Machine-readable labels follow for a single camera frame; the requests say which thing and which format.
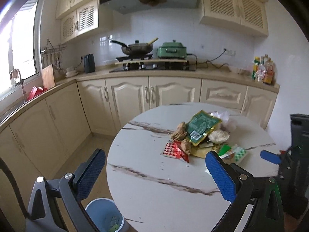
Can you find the blue trash bin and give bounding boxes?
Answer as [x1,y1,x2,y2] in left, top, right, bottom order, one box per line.
[85,198,129,232]

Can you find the green checkered white wrapper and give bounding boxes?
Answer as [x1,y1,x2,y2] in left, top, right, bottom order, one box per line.
[223,145,247,165]

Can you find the yellow green snack packet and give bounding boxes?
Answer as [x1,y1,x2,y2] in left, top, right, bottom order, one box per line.
[217,144,231,156]

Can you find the yellow flat packet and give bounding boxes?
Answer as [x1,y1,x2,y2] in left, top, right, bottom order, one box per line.
[191,146,220,159]

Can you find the brown ginger piece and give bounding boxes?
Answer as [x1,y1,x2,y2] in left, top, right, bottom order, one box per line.
[181,139,191,155]

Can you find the white crumpled plastic bag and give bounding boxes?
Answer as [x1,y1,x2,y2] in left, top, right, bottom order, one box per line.
[210,111,237,132]

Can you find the red checkered packet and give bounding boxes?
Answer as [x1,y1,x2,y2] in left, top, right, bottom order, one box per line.
[161,140,190,163]

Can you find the green gold snack bag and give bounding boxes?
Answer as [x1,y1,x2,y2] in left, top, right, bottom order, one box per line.
[186,110,222,147]

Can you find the brown ginger root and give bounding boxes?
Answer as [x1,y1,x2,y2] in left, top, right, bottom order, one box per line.
[171,122,188,141]

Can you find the condiment bottles group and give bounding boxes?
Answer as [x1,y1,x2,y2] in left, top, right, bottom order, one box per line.
[251,55,275,85]

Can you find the red dish rack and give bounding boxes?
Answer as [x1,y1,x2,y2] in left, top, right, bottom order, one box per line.
[27,86,48,101]

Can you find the wooden cutting board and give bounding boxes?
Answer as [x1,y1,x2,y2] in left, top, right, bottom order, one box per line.
[41,64,55,89]

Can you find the white bowls on counter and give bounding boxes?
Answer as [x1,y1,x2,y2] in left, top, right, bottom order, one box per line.
[65,67,79,78]

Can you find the black electric kettle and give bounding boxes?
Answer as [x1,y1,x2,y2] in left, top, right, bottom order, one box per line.
[83,54,95,73]

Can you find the sink faucet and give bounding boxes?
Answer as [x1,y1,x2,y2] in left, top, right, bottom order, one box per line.
[9,69,27,102]

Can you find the black gas stove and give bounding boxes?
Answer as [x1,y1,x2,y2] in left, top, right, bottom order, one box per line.
[110,54,198,73]

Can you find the green electric cooker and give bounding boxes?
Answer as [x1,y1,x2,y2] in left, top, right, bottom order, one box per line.
[157,40,187,59]

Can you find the black frying pan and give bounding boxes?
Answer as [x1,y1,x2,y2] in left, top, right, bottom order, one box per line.
[110,37,159,56]

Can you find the black power cable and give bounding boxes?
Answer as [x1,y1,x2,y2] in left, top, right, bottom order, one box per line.
[186,49,230,70]

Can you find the wall utensil rack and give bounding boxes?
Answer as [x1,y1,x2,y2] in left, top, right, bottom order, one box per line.
[40,38,67,71]

